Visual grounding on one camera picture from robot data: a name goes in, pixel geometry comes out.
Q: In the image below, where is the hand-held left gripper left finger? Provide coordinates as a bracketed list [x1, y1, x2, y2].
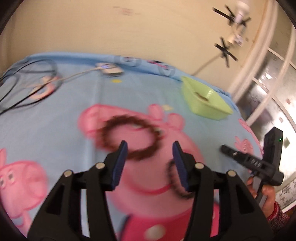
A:
[27, 140, 128, 241]

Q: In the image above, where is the wooden bulb holder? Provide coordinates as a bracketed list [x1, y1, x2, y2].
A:
[227, 27, 245, 47]

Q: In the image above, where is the jewelry pile in bowl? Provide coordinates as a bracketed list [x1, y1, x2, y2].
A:
[195, 91, 210, 103]

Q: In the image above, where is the person's right hand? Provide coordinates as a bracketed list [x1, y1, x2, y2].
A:
[246, 177, 277, 219]

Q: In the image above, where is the white charger with blue light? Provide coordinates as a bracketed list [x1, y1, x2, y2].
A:
[96, 62, 125, 77]

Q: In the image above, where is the person's right forearm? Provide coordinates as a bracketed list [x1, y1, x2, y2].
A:
[266, 201, 291, 230]

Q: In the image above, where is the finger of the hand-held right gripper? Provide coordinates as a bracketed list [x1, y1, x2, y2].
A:
[221, 145, 253, 169]

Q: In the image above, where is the black cable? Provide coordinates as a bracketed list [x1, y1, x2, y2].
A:
[0, 59, 63, 115]

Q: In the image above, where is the blue cartoon pig blanket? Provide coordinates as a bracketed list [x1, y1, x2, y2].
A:
[0, 52, 264, 241]

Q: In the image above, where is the black tape cross on cable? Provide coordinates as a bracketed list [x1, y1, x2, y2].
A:
[214, 37, 238, 68]

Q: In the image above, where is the small brown beaded bracelet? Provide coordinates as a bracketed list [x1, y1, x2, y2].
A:
[167, 159, 193, 200]

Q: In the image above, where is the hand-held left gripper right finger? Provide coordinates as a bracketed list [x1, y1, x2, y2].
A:
[172, 141, 275, 241]

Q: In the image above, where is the white light bulb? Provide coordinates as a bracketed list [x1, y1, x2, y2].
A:
[233, 0, 251, 24]

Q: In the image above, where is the grey wall cable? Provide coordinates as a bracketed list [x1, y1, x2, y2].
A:
[191, 54, 224, 76]

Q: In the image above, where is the green plastic bowl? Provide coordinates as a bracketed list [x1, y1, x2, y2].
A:
[181, 76, 234, 121]

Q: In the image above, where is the black tape cross on bulb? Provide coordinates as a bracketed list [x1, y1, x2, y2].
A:
[212, 6, 252, 26]

